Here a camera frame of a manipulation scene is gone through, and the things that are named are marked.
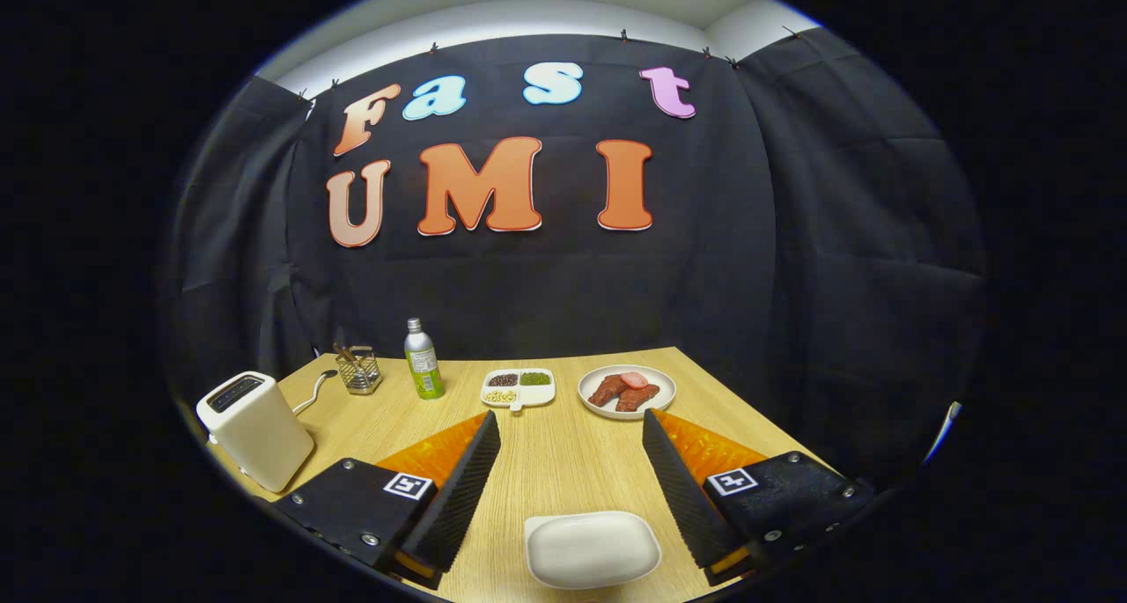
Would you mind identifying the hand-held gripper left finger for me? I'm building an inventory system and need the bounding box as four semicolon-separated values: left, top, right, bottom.
276;409;501;589

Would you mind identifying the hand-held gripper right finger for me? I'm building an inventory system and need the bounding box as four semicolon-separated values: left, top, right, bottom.
641;408;877;586

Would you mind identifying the white rectangular plate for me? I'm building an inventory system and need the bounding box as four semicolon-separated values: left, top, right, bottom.
524;511;662;590

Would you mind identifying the round white plate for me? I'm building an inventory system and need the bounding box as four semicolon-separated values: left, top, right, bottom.
578;364;677;421

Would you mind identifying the white divided dish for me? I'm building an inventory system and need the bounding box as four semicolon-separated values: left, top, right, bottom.
480;368;556;411

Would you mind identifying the green label metal bottle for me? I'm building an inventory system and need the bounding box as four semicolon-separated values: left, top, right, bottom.
404;318;446;401

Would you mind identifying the white toaster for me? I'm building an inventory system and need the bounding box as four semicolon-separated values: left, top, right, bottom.
195;371;315;494

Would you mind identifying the black backdrop cloth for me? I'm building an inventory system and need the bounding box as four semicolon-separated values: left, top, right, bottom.
163;26;987;498

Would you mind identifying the wire mesh utensil holder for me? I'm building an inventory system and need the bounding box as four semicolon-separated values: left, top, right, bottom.
338;348;383;395

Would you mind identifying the white toaster cable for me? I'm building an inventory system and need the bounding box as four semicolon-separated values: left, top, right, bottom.
292;370;339;416

